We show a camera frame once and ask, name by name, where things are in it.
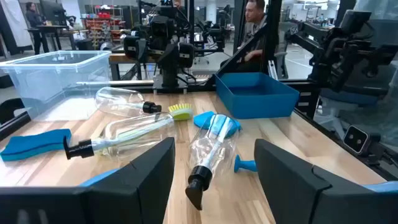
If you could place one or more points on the clear pump bottle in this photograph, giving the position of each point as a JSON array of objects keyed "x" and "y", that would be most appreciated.
[
  {"x": 208, "y": 152},
  {"x": 118, "y": 101},
  {"x": 140, "y": 137}
]

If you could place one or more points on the green dish brush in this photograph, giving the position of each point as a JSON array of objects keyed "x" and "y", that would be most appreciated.
[{"x": 182, "y": 112}]

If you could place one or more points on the black background robot arm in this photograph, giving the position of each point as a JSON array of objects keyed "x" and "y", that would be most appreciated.
[
  {"x": 335, "y": 53},
  {"x": 214, "y": 31}
]

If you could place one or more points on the black vertical frame post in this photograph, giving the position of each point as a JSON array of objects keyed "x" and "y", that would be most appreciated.
[{"x": 270, "y": 37}]

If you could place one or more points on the clear plastic storage bin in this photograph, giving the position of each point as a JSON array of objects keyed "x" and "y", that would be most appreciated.
[{"x": 62, "y": 77}]

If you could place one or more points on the blue plastic tray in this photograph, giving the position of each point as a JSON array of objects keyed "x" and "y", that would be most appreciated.
[{"x": 258, "y": 105}]

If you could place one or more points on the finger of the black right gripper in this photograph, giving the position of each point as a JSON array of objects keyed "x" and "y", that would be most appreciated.
[
  {"x": 132, "y": 48},
  {"x": 186, "y": 56}
]

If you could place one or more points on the blue office chair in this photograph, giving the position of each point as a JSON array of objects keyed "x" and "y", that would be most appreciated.
[{"x": 348, "y": 96}]

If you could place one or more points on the person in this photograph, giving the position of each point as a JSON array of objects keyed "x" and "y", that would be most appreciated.
[
  {"x": 32, "y": 18},
  {"x": 253, "y": 18}
]

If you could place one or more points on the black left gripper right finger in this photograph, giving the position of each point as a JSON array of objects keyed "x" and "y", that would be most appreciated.
[{"x": 311, "y": 202}]

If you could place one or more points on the blue wavy kitchen sponge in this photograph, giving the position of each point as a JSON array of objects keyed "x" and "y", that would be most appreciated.
[
  {"x": 31, "y": 143},
  {"x": 202, "y": 119}
]

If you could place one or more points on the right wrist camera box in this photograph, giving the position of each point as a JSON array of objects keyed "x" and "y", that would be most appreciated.
[{"x": 159, "y": 27}]

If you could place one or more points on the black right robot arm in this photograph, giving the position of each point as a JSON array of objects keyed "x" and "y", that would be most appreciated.
[{"x": 169, "y": 74}]

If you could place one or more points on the black monitor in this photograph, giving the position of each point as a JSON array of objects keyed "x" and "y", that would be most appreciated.
[{"x": 53, "y": 12}]

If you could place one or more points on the wooden workbench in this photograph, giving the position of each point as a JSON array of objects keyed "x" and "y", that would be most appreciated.
[{"x": 124, "y": 57}]

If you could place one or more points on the black background desk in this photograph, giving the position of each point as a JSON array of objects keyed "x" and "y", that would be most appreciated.
[{"x": 46, "y": 28}]

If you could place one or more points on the red storage shelf rack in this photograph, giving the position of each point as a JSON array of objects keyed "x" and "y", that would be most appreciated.
[{"x": 102, "y": 23}]

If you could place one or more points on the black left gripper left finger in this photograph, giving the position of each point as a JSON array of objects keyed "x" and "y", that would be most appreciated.
[{"x": 93, "y": 205}]

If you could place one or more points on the table-level camera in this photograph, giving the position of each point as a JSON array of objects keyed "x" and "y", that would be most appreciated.
[{"x": 357, "y": 140}]

